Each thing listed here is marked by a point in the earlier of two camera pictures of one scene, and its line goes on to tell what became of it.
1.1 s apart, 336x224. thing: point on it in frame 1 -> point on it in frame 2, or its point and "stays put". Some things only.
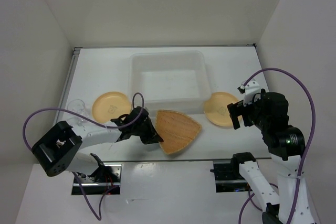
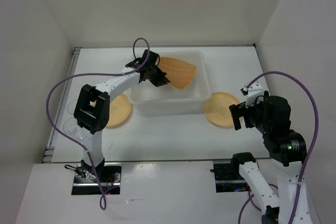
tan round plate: (216, 108) stays put
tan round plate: (110, 105) stays put
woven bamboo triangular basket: (176, 129) -> (180, 73)
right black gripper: (235, 109) stays put
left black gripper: (152, 136) -> (161, 79)
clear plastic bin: (178, 81) stays put
